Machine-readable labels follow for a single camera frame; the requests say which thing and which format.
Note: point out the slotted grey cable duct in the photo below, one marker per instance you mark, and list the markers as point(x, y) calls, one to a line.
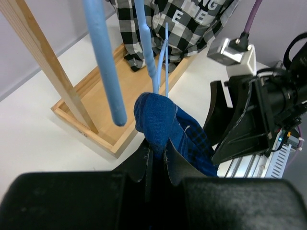
point(278, 162)

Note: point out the blue plaid shirt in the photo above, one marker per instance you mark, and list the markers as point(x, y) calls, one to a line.
point(161, 120)

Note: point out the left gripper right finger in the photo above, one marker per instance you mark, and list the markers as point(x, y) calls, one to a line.
point(196, 202)

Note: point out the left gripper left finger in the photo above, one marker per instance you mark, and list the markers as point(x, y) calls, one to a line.
point(96, 200)

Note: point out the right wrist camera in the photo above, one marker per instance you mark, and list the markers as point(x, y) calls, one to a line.
point(237, 63)

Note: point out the wooden clothes rack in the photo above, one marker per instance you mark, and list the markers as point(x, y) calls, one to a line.
point(84, 106)

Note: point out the aluminium mounting rail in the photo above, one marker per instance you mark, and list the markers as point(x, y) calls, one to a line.
point(252, 166)

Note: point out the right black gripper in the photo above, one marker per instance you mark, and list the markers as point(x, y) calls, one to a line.
point(262, 106)

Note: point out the blue wire hanger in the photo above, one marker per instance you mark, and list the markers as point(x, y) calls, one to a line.
point(95, 18)

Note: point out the black white checkered shirt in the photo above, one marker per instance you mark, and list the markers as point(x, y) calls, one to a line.
point(189, 26)

